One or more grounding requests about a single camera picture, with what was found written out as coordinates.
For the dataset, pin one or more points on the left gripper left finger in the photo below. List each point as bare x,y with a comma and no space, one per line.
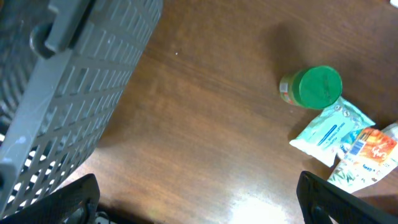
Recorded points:
75,203

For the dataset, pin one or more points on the teal wipes packet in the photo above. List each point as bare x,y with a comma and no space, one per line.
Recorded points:
325,132

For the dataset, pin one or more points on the grey plastic mesh basket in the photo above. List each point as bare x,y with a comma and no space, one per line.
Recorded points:
64,67

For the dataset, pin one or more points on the green bottle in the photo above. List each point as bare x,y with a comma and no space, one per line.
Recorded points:
312,88

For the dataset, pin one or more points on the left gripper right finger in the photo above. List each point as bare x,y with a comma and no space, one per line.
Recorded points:
322,202

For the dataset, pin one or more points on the white tube with cork cap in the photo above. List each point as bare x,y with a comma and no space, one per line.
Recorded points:
352,176

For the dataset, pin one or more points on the orange snack packet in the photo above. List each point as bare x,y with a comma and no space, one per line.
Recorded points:
372,145

